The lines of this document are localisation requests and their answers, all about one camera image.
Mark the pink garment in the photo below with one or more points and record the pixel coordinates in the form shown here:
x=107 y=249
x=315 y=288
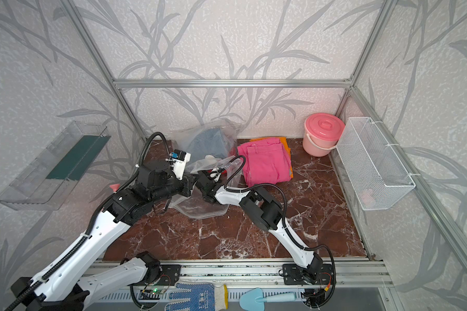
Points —
x=266 y=161

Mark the clear plastic wall shelf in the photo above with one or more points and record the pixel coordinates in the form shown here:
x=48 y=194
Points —
x=45 y=184

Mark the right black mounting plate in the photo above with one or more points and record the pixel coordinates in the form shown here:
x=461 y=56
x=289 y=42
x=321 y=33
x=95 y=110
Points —
x=295 y=275

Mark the orange trousers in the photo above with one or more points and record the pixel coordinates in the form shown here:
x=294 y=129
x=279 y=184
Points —
x=286 y=151

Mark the clear plastic vacuum bag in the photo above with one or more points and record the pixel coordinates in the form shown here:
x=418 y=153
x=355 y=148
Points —
x=195 y=207

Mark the pink lidded bucket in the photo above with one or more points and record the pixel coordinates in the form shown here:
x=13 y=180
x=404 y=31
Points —
x=322 y=132

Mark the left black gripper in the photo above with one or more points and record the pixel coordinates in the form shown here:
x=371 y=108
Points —
x=187 y=184

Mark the blue towel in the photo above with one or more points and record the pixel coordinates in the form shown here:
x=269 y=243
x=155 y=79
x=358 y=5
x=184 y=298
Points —
x=210 y=142

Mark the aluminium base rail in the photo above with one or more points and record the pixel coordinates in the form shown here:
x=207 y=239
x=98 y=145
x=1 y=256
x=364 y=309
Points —
x=351 y=272

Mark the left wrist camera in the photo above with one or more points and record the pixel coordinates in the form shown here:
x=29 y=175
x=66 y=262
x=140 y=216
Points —
x=178 y=160

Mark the pink watering can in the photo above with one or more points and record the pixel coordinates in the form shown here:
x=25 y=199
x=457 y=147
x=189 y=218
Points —
x=114 y=187

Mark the blue dotted work glove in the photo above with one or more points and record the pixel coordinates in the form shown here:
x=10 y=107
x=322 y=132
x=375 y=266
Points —
x=198 y=296

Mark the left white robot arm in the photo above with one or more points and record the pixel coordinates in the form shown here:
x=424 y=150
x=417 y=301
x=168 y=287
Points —
x=113 y=217

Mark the white wire mesh basket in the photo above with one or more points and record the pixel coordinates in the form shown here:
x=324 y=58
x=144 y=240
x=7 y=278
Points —
x=378 y=176

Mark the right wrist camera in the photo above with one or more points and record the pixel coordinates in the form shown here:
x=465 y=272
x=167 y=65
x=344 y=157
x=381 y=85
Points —
x=216 y=173

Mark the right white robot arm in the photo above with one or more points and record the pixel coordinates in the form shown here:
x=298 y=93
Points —
x=266 y=206

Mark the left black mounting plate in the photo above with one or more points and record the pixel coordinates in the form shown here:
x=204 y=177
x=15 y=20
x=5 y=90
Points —
x=169 y=275

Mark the light blue toy shovel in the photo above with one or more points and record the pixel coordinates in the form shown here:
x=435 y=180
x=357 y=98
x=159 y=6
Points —
x=254 y=300

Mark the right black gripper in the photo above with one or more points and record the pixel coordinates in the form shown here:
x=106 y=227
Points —
x=205 y=173

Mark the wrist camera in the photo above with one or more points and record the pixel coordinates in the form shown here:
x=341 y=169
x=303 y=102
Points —
x=216 y=173
x=178 y=160

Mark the black mounting plate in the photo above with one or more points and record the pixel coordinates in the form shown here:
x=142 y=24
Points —
x=169 y=275
x=295 y=275

